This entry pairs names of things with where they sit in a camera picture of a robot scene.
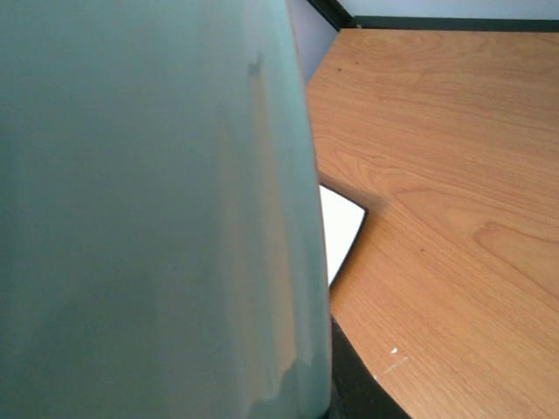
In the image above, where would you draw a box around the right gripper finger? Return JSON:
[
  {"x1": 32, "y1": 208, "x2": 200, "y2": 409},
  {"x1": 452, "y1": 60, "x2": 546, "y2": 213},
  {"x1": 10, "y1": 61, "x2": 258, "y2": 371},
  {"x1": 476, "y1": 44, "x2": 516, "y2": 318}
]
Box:
[{"x1": 329, "y1": 317, "x2": 411, "y2": 419}]

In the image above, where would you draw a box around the teal flower plate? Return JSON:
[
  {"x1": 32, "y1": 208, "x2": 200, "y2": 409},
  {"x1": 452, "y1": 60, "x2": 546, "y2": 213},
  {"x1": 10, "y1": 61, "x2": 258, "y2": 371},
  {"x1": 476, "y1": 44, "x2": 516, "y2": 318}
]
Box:
[{"x1": 1, "y1": 1, "x2": 332, "y2": 418}]

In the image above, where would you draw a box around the square black-rimmed plate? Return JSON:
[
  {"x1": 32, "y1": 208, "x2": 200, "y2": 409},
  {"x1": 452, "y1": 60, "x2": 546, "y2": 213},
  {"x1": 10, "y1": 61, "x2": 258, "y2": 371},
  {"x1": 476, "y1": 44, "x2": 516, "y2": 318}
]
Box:
[{"x1": 320, "y1": 184, "x2": 369, "y2": 287}]

